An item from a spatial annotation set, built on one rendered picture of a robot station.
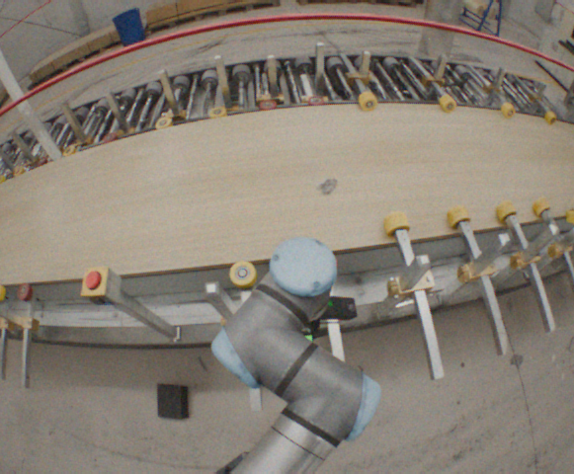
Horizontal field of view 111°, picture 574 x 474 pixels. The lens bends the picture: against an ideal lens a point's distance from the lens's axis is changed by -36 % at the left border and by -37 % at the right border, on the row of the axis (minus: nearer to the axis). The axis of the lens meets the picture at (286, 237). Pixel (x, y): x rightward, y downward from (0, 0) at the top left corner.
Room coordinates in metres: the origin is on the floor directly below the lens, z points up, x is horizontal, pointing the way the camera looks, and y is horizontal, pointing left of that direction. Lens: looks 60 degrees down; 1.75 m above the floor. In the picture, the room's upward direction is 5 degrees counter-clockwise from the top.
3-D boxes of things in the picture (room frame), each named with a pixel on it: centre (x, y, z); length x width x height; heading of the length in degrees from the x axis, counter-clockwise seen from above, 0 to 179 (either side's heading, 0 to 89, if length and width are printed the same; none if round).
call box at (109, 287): (0.24, 0.44, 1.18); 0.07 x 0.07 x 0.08; 2
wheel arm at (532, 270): (0.24, -0.86, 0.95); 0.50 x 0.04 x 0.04; 2
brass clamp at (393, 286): (0.26, -0.34, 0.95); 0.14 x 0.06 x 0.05; 92
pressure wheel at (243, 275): (0.38, 0.14, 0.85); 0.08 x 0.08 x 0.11
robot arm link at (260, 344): (0.08, 0.05, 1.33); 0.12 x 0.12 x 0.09; 49
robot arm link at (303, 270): (0.17, -0.02, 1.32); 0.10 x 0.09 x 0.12; 139
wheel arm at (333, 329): (0.19, -0.11, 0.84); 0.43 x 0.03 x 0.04; 2
